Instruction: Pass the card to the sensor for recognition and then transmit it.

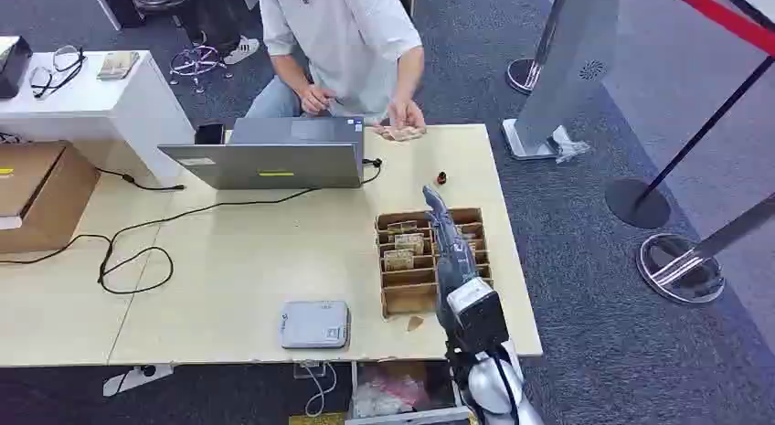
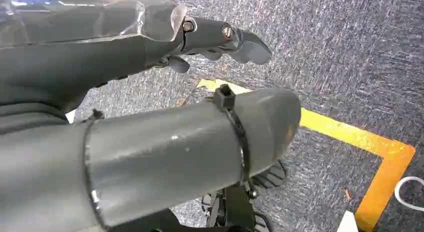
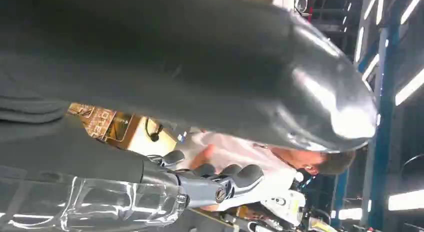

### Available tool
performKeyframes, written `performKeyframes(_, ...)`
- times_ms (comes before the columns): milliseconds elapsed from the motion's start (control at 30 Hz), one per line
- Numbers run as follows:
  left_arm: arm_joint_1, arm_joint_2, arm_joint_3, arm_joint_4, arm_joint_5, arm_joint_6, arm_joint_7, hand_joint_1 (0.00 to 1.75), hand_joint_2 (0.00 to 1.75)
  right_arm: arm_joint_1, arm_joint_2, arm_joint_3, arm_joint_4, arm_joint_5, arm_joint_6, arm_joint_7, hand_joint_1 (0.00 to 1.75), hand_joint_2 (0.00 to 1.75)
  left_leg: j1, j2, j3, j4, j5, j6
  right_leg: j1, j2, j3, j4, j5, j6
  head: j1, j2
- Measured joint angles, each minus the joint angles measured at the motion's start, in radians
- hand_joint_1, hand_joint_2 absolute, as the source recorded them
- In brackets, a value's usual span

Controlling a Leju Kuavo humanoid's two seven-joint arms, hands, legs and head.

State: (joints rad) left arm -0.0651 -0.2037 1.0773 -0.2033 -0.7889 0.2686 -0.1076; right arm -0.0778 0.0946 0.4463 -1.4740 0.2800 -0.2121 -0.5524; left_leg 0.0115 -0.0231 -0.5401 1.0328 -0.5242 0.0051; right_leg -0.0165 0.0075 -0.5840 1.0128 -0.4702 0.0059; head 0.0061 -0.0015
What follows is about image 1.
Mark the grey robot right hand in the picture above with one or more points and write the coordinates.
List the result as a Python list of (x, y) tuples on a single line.
[(451, 259)]

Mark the wooden card box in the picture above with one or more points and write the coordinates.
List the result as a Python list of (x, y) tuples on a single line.
[(411, 277)]

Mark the grey laptop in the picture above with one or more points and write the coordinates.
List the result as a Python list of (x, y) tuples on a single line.
[(284, 162)]

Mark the chrome stanchion with pole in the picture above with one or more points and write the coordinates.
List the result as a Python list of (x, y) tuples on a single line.
[(681, 268)]

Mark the person's hand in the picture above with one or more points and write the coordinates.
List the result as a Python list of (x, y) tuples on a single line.
[(404, 114), (315, 99)]

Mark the person's right hand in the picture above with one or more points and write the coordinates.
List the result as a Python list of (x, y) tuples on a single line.
[(315, 99)]

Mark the red barrier belt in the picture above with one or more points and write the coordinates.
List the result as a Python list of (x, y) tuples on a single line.
[(720, 15)]

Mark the black-rimmed glasses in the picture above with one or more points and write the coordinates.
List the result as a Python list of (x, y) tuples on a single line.
[(57, 71)]

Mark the bin of plastic bags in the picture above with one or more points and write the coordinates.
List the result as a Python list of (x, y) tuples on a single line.
[(399, 392)]

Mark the white power strip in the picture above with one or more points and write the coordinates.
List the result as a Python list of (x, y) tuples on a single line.
[(136, 378)]

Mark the chair wheel base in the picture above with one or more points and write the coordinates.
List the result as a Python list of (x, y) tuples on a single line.
[(197, 65)]

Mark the white cabinet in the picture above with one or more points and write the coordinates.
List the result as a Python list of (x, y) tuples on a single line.
[(103, 116)]

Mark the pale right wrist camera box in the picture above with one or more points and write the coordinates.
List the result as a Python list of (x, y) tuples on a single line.
[(478, 313)]

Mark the small black red cap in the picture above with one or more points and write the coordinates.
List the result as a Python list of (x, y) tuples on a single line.
[(441, 178)]

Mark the chrome stanchion base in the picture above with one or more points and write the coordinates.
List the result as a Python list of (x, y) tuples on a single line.
[(524, 75)]

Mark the fanned cards bundle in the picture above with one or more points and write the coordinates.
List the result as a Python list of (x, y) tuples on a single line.
[(399, 133)]

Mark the person's left hand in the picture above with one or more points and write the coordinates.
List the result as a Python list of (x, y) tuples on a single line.
[(404, 114)]

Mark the white shoe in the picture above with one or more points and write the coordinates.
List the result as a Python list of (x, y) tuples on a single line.
[(242, 49)]

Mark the black stanchion with pole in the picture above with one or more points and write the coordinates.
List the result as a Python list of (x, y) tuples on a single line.
[(639, 203)]

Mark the black device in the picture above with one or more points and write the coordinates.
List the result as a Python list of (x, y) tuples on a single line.
[(12, 65)]

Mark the grey floor stand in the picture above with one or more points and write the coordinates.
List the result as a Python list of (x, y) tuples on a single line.
[(560, 77)]

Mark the small brown card scrap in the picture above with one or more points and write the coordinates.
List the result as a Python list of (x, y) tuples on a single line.
[(415, 323)]

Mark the flat grey box device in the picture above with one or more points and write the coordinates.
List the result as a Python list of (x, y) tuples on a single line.
[(315, 325)]

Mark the black phone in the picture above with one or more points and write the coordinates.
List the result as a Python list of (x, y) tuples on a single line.
[(209, 134)]

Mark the stack of cards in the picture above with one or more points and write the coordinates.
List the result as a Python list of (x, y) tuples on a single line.
[(118, 65)]

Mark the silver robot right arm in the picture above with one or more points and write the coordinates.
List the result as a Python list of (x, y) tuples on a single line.
[(491, 389)]

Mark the person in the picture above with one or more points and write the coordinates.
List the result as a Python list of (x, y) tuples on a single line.
[(345, 41)]

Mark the brown cardboard box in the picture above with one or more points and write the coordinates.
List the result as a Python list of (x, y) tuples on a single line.
[(42, 192)]

